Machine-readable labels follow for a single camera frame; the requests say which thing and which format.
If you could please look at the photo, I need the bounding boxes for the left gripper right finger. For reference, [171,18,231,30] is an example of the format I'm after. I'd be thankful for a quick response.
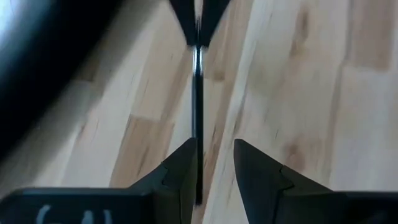
[233,139,352,224]

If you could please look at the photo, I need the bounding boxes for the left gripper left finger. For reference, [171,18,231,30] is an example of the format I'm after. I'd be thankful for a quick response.
[129,138,198,224]

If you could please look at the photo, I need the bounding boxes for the thin black makeup brush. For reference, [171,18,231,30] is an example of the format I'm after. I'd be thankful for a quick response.
[190,17,205,207]

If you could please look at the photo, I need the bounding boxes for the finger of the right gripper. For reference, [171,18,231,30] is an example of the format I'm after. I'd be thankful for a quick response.
[169,0,197,47]
[200,0,233,47]

